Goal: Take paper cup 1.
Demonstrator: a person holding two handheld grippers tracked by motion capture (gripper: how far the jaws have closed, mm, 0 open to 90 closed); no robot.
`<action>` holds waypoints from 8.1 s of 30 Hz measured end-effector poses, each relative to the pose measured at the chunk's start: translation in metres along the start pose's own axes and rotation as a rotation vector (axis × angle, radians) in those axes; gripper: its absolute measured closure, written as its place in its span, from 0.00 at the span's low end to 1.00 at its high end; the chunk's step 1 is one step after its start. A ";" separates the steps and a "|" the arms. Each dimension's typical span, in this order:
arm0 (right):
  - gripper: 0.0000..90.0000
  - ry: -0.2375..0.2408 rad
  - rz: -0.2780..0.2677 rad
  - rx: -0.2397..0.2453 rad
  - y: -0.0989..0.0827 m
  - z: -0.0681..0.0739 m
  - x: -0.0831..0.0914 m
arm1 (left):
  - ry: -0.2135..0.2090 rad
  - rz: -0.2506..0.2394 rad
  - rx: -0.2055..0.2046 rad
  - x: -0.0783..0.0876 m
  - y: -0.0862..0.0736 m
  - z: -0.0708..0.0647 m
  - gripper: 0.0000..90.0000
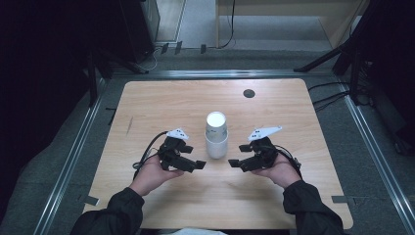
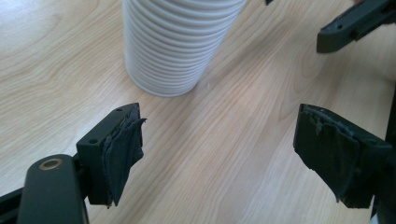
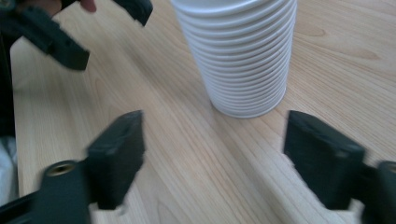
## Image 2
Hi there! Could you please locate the stack of white paper cups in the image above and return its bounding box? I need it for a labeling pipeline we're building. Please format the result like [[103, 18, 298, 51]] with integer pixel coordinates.
[[121, 0, 248, 98]]

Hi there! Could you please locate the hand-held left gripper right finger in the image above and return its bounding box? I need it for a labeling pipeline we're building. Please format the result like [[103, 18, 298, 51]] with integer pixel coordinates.
[[292, 103, 393, 209]]

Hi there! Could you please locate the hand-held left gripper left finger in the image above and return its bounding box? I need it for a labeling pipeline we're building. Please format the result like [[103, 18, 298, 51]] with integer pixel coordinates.
[[76, 102, 148, 208]]

